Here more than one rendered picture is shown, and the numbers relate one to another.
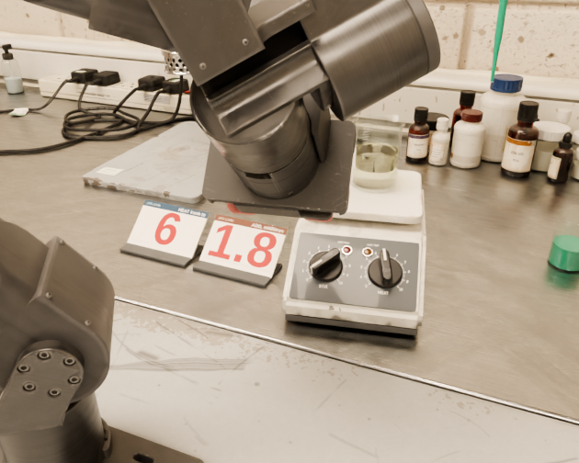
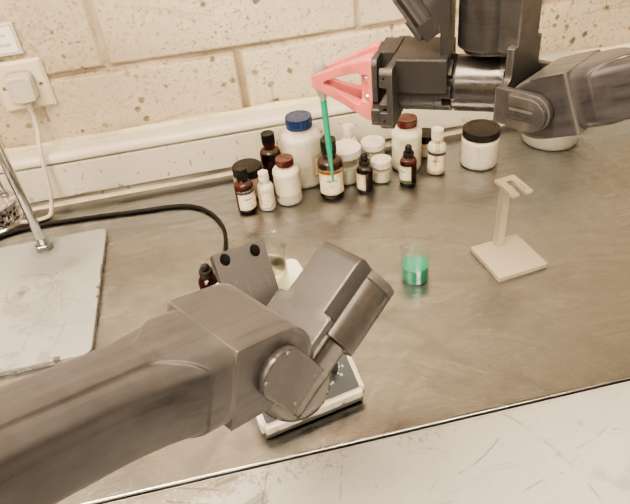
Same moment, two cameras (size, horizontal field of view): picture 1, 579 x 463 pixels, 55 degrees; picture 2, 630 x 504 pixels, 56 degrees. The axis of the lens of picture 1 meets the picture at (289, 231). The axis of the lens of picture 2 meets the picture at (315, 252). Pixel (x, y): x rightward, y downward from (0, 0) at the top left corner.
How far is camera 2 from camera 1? 0.30 m
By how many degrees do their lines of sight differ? 27
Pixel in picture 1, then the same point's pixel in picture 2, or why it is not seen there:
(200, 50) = (293, 397)
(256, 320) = (244, 451)
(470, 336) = (394, 379)
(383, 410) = (380, 473)
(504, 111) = (306, 147)
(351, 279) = not seen: hidden behind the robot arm
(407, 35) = (379, 300)
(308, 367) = (311, 470)
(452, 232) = not seen: hidden behind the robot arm
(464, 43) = (242, 84)
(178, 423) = not seen: outside the picture
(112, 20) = (243, 417)
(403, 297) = (346, 379)
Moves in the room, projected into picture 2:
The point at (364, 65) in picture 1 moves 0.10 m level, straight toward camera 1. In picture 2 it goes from (362, 330) to (443, 433)
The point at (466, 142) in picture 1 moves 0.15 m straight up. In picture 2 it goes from (288, 185) to (277, 104)
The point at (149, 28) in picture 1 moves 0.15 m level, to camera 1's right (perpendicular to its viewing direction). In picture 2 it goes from (262, 404) to (444, 298)
